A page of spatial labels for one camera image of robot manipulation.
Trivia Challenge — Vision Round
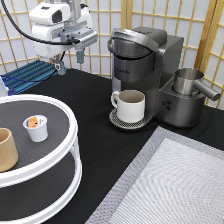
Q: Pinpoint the tan wooden cup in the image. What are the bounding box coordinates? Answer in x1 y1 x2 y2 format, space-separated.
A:
0 128 18 172

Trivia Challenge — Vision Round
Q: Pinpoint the white two-tier round shelf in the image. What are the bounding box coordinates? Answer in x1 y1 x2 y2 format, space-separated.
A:
0 94 82 224

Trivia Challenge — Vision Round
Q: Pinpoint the grey woven placemat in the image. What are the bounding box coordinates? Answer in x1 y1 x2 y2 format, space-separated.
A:
85 127 224 224

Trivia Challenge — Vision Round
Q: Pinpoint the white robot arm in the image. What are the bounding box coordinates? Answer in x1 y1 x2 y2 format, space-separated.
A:
29 0 98 75

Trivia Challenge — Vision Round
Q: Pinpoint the white coffee pod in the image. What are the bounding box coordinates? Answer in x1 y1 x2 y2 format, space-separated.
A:
23 115 48 142

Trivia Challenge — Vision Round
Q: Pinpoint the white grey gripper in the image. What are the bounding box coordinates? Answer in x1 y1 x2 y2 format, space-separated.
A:
32 13 98 75

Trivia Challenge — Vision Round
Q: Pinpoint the steel milk frother jug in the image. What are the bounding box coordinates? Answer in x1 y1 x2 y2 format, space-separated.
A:
173 68 220 101

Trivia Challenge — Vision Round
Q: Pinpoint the wooden shoji folding screen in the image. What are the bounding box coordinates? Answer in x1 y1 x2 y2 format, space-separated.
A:
0 0 224 110

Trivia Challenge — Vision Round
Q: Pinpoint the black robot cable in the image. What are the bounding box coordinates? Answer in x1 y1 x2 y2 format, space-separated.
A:
0 0 81 46

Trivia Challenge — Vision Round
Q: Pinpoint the grey pod coffee machine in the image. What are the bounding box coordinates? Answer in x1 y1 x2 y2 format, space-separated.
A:
107 27 205 128

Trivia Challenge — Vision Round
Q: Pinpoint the white ceramic mug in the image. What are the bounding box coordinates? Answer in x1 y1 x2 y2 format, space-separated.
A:
111 90 145 123

